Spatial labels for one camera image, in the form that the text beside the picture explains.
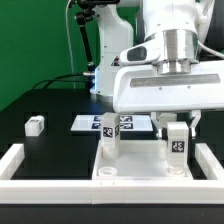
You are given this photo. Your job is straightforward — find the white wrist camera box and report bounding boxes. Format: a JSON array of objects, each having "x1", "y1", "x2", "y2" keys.
[{"x1": 120, "y1": 41, "x2": 161, "y2": 66}]

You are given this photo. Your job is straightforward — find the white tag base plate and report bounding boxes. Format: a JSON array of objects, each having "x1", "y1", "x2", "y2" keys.
[{"x1": 71, "y1": 115, "x2": 153, "y2": 132}]

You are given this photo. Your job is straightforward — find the white square table top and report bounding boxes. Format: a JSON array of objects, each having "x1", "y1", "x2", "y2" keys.
[{"x1": 92, "y1": 140, "x2": 193, "y2": 180}]

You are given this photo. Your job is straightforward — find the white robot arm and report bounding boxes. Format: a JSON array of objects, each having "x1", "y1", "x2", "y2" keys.
[{"x1": 92, "y1": 0, "x2": 224, "y2": 127}]

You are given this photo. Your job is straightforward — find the white cable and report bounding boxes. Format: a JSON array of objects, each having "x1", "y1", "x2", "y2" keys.
[{"x1": 65, "y1": 0, "x2": 77, "y2": 90}]

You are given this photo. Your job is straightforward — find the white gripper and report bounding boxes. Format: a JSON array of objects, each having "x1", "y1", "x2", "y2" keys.
[{"x1": 113, "y1": 60, "x2": 224, "y2": 139}]

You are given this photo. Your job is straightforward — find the white U-shaped obstacle fence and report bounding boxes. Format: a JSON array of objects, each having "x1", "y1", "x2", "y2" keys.
[{"x1": 0, "y1": 144, "x2": 224, "y2": 204}]

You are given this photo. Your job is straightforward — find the black cables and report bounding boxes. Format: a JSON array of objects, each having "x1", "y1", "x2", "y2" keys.
[{"x1": 32, "y1": 71, "x2": 98, "y2": 90}]

